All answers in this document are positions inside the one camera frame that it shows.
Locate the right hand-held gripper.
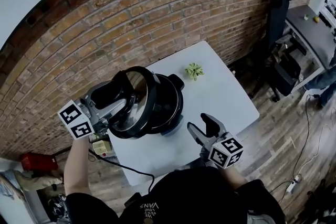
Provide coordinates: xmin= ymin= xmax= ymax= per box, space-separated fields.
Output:
xmin=186 ymin=112 xmax=245 ymax=169

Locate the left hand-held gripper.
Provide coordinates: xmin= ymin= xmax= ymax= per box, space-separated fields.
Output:
xmin=57 ymin=72 xmax=137 ymax=141

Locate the black pressure cooker lid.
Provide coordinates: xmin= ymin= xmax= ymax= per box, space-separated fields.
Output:
xmin=108 ymin=66 xmax=161 ymax=140

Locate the black cooking pot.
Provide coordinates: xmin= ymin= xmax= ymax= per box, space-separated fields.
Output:
xmin=146 ymin=73 xmax=185 ymax=137

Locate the person's right forearm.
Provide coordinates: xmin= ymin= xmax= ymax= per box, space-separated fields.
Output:
xmin=223 ymin=165 xmax=249 ymax=187

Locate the person's left forearm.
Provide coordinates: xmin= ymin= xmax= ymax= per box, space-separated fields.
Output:
xmin=64 ymin=137 xmax=91 ymax=196

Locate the white square table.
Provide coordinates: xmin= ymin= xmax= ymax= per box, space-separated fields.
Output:
xmin=107 ymin=40 xmax=260 ymax=187

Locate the beige small appliance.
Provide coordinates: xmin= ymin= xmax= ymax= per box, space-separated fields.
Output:
xmin=89 ymin=133 xmax=113 ymax=158

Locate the small green potted plant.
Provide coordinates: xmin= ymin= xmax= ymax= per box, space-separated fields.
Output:
xmin=184 ymin=62 xmax=205 ymax=81

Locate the person's black shirt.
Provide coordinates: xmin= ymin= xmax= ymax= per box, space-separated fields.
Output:
xmin=65 ymin=167 xmax=287 ymax=224

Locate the red metal box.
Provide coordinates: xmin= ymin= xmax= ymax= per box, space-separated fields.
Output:
xmin=20 ymin=152 xmax=58 ymax=172

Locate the white power strip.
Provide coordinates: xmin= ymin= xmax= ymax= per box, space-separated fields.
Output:
xmin=286 ymin=175 xmax=302 ymax=194

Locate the black office chair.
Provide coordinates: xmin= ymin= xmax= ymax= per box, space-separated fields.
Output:
xmin=249 ymin=0 xmax=308 ymax=103

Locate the grey desk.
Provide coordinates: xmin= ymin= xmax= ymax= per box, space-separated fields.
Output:
xmin=285 ymin=5 xmax=336 ymax=92

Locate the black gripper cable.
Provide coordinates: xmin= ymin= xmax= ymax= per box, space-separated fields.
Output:
xmin=88 ymin=148 xmax=155 ymax=194

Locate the thin black floor cable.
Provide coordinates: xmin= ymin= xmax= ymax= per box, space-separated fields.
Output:
xmin=290 ymin=94 xmax=320 ymax=179

